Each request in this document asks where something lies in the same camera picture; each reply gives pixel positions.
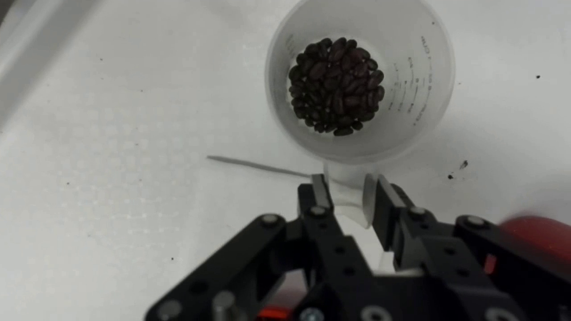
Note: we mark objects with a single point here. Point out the red bowl with coffee beans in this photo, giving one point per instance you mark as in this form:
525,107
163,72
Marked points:
543,234

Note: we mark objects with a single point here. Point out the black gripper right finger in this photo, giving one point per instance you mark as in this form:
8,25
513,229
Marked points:
482,273

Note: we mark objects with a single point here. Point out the clear plastic measuring jar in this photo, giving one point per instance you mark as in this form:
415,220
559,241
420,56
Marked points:
411,47

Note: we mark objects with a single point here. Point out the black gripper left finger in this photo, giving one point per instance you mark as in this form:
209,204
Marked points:
238,280

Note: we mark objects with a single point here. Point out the coffee beans in jar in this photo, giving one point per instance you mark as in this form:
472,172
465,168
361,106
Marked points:
336,86

